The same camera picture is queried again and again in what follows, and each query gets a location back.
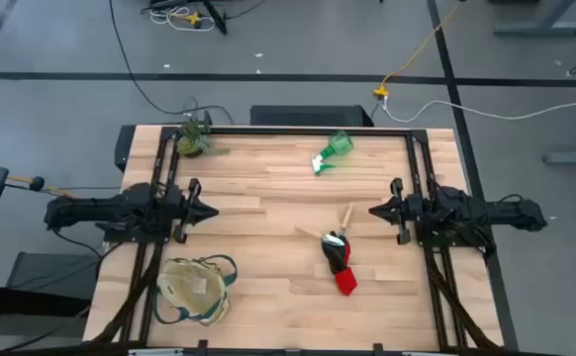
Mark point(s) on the grey stool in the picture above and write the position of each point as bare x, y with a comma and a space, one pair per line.
45, 267

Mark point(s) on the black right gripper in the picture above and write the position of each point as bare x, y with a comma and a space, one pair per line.
401, 210

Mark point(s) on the wooden stick tool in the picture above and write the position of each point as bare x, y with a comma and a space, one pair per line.
347, 215

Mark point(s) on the green spray bottle white nozzle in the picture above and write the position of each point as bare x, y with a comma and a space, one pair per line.
337, 147

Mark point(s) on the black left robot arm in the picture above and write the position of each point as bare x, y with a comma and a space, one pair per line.
95, 207

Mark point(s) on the grey desk foot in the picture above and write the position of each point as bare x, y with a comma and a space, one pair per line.
575, 157

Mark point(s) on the red and black gardening glove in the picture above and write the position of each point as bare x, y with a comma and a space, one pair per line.
340, 267

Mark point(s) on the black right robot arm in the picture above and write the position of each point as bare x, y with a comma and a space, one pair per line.
491, 212

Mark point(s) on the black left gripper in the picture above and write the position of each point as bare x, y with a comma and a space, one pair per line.
189, 210

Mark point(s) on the grey desk base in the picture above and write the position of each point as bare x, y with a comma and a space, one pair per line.
540, 28

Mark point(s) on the potted succulent plant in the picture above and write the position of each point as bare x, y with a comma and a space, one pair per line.
191, 143

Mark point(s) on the black computer tower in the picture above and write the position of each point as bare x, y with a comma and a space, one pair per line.
308, 116

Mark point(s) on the black metal table frame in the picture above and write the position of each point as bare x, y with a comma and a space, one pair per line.
308, 131

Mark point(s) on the black control box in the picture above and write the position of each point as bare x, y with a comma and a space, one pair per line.
124, 148

